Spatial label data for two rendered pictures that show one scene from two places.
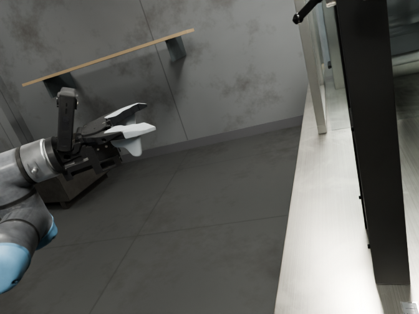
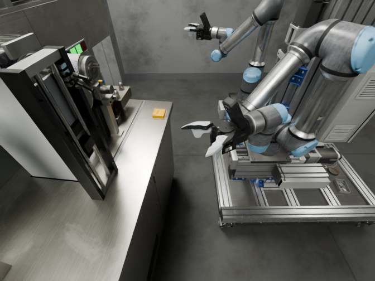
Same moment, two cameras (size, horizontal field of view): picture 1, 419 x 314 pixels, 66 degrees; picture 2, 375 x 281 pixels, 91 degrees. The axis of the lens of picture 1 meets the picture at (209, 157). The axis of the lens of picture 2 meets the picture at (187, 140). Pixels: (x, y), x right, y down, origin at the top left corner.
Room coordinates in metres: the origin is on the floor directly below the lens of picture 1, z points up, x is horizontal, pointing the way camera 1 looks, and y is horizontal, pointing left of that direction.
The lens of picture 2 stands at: (0.98, -0.05, 1.61)
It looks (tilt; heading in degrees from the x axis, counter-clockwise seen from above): 45 degrees down; 162
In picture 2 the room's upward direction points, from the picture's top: straight up
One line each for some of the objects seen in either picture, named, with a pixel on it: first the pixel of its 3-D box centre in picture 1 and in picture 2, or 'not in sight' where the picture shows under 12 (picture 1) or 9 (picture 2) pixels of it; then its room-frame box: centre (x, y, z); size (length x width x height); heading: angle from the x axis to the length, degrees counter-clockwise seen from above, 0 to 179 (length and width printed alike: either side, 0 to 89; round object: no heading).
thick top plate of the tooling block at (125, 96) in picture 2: not in sight; (95, 95); (-0.15, -0.27, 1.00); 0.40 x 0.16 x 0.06; 65
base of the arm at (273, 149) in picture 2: not in sight; (268, 140); (0.42, 0.62, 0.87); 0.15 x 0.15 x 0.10
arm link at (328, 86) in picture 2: not in sight; (317, 103); (0.55, 0.64, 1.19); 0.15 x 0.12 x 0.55; 8
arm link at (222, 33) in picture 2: not in sight; (225, 34); (-0.33, 0.67, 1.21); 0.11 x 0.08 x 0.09; 47
